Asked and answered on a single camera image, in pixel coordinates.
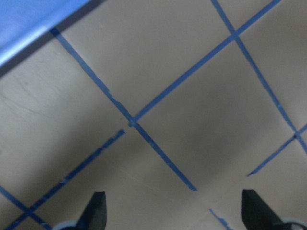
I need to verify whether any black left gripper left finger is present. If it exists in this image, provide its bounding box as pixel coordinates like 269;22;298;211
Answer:
75;192;107;230

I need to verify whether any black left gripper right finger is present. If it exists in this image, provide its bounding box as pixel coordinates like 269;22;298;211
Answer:
241;189;288;230

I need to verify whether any blue plastic tray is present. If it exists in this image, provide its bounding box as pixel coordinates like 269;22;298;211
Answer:
0;0;101;67

